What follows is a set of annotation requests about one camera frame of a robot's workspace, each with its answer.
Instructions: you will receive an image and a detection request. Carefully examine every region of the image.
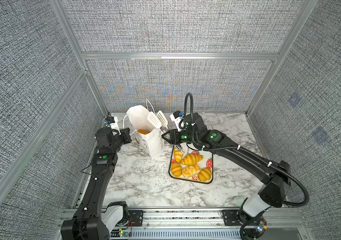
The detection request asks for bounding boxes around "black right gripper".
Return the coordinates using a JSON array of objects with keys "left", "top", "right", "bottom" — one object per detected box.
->
[{"left": 161, "top": 127, "right": 200, "bottom": 145}]

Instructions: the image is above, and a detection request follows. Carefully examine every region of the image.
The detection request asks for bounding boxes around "white printed paper bag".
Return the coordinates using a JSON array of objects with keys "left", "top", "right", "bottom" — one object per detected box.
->
[{"left": 123, "top": 99, "right": 165, "bottom": 159}]

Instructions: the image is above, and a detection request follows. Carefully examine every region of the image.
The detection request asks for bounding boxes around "sugared fake pastry bottom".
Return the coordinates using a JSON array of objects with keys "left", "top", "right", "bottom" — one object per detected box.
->
[{"left": 182, "top": 164, "right": 201, "bottom": 178}]

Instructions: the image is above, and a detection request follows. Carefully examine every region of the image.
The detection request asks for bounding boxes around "striped fake croissant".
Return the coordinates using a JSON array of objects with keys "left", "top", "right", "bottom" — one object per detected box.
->
[{"left": 173, "top": 148, "right": 183, "bottom": 163}]

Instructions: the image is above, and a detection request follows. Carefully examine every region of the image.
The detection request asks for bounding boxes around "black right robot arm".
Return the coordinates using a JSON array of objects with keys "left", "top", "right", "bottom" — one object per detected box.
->
[{"left": 162, "top": 111, "right": 292, "bottom": 218}]

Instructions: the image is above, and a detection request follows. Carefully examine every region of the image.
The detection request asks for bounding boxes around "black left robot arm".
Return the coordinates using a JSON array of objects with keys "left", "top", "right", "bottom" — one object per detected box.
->
[{"left": 61, "top": 127, "right": 132, "bottom": 240}]

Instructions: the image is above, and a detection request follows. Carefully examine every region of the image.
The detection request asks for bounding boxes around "white strawberry tray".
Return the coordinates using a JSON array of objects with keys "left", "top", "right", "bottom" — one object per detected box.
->
[{"left": 169, "top": 144, "right": 213, "bottom": 185}]

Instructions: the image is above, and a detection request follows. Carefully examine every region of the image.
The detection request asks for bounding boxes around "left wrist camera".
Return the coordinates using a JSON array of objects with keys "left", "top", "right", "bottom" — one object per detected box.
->
[{"left": 104, "top": 114, "right": 121, "bottom": 135}]

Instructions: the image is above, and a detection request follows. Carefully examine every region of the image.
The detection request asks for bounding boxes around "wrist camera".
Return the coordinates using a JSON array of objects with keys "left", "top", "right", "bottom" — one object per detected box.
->
[
  {"left": 170, "top": 111, "right": 184, "bottom": 132},
  {"left": 104, "top": 114, "right": 121, "bottom": 135}
]

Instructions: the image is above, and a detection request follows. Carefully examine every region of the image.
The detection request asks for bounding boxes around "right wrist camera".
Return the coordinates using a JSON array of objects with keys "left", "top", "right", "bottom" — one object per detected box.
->
[{"left": 170, "top": 111, "right": 184, "bottom": 132}]

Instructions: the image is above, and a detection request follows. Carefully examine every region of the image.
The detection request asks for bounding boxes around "black corrugated cable hose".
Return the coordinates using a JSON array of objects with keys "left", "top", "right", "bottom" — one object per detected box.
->
[{"left": 183, "top": 92, "right": 309, "bottom": 240}]

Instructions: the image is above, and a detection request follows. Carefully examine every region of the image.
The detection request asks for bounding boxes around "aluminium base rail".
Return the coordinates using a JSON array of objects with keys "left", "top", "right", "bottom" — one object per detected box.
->
[{"left": 56, "top": 206, "right": 306, "bottom": 240}]

